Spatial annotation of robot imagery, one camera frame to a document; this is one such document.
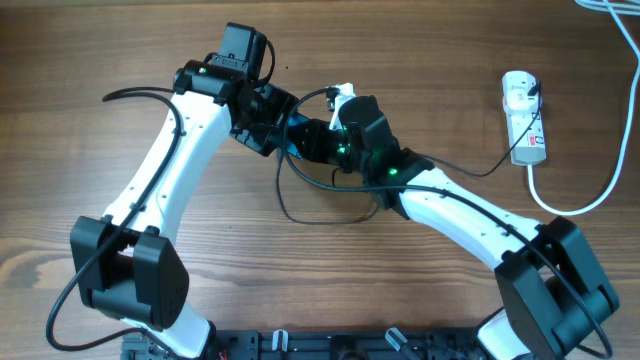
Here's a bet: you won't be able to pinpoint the black USB charging cable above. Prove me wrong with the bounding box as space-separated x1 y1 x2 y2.
275 80 543 226

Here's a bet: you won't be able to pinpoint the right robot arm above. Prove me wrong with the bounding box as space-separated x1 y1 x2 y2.
282 96 619 359

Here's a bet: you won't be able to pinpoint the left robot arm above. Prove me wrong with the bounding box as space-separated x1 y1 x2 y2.
69 23 294 359

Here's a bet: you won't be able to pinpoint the white USB charger plug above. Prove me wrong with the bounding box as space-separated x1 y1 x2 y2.
503 88 539 116

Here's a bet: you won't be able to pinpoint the white power strip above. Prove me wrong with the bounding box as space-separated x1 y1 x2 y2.
502 70 546 166

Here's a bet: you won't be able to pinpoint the black right camera cable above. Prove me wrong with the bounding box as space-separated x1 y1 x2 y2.
281 87 615 360

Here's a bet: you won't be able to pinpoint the white power strip cord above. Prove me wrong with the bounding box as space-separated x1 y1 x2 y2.
526 0 640 218

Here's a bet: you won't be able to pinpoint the white cables at corner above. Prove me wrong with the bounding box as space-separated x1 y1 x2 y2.
573 0 640 18

